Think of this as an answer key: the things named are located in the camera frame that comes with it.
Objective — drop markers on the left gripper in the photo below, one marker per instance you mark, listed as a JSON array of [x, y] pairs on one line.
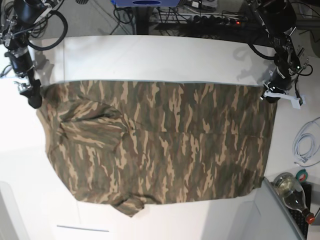
[[280, 81]]

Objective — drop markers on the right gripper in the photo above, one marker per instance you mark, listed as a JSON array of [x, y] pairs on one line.
[[23, 67]]

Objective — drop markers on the black power strip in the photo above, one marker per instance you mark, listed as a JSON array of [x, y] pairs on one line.
[[215, 20]]

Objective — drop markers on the camouflage t-shirt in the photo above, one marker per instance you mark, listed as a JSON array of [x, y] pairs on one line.
[[128, 144]]

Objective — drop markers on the green tape roll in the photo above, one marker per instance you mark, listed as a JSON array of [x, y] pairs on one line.
[[301, 176]]

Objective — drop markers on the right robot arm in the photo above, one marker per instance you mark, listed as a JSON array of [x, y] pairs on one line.
[[21, 19]]

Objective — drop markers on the clear glass bottle red cap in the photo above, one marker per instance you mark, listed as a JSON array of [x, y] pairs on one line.
[[292, 195]]

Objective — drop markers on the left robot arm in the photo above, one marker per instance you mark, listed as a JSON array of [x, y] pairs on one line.
[[278, 21]]

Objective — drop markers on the blue box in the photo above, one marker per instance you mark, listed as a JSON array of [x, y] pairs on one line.
[[148, 3]]

